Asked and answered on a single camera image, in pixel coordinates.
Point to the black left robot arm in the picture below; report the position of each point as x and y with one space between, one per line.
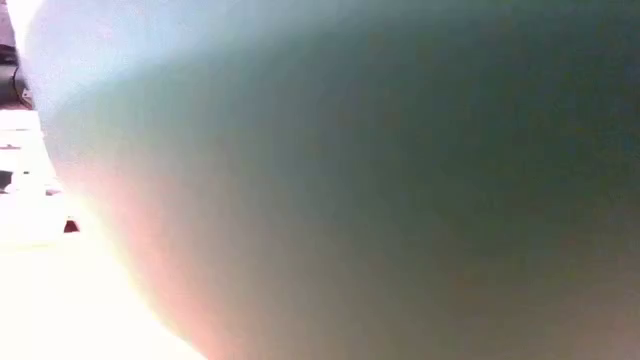
10 80

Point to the green translucent small bowl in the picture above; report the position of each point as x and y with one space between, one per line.
350 200

